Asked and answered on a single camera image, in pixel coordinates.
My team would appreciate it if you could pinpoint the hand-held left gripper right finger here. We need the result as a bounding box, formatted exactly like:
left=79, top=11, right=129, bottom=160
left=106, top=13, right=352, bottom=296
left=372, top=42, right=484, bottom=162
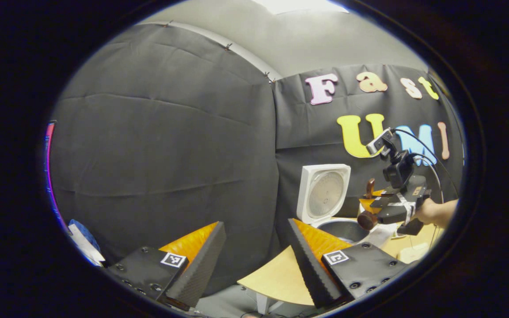
left=288, top=219, right=414, bottom=309

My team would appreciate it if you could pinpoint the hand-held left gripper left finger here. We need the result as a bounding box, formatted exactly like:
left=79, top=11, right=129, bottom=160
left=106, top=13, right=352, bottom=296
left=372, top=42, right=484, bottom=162
left=106, top=222, right=227, bottom=310

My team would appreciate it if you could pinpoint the dark wooden spoon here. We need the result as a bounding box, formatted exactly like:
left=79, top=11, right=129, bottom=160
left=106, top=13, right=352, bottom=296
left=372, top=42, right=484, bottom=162
left=357, top=178, right=377, bottom=231

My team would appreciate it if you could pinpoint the white rice cooker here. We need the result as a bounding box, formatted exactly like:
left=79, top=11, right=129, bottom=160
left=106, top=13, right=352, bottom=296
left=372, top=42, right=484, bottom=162
left=296, top=164, right=396, bottom=249

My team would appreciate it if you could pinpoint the white table leg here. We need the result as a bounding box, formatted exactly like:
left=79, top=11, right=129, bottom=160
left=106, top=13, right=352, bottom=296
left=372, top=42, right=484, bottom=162
left=254, top=291, right=284, bottom=315

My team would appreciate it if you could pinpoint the white flat object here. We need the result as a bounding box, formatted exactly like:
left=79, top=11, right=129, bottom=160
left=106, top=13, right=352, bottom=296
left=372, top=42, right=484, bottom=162
left=70, top=225, right=106, bottom=267

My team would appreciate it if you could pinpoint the blue cloth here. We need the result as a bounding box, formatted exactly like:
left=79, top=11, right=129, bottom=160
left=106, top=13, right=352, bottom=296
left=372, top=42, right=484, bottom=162
left=68, top=220, right=100, bottom=252

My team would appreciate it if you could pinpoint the long ceiling light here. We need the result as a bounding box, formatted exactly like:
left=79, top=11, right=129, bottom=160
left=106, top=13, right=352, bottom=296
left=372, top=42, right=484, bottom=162
left=250, top=0, right=350, bottom=15

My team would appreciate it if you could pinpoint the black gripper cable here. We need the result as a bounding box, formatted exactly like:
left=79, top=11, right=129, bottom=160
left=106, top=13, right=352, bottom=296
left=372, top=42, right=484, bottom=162
left=394, top=128, right=460, bottom=204

